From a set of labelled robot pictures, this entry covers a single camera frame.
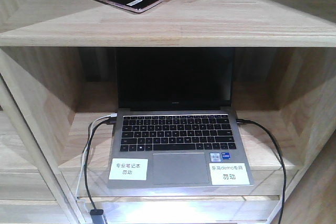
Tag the grey usb hub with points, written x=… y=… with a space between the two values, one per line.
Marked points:
x=97 y=216

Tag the white paper label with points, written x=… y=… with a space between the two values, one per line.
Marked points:
x=229 y=174
x=128 y=169

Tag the silver laptop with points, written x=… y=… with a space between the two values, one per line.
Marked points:
x=175 y=109

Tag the white paper label left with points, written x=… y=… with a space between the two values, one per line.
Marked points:
x=128 y=169

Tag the white paper label right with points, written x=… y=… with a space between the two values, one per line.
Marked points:
x=229 y=174

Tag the wooden desk shelf unit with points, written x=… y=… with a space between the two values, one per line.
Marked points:
x=286 y=81

